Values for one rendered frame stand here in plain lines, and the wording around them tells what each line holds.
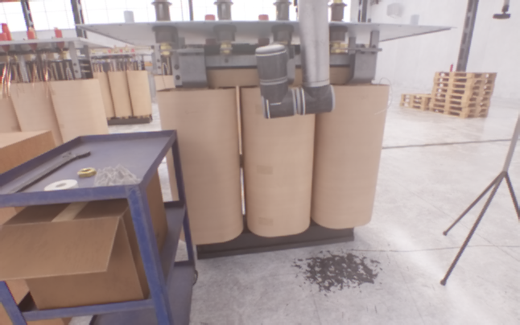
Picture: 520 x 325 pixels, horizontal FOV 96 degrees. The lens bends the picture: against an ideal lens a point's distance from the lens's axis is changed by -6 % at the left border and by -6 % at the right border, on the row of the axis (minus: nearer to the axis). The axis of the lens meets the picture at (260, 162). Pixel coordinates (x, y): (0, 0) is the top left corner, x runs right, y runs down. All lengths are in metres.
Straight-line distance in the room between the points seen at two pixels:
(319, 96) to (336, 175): 0.68
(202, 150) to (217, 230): 0.49
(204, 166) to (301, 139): 0.53
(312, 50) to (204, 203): 0.95
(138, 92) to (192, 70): 5.68
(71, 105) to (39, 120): 0.41
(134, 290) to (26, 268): 0.27
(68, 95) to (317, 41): 2.81
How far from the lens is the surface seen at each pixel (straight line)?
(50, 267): 0.73
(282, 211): 1.52
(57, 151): 1.22
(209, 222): 1.50
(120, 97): 7.10
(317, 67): 0.96
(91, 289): 0.90
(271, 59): 0.93
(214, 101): 1.28
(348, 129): 1.47
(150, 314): 1.41
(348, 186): 1.59
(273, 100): 0.96
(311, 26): 0.95
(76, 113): 3.33
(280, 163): 1.38
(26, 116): 3.59
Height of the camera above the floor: 1.15
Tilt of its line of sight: 20 degrees down
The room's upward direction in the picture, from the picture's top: 1 degrees counter-clockwise
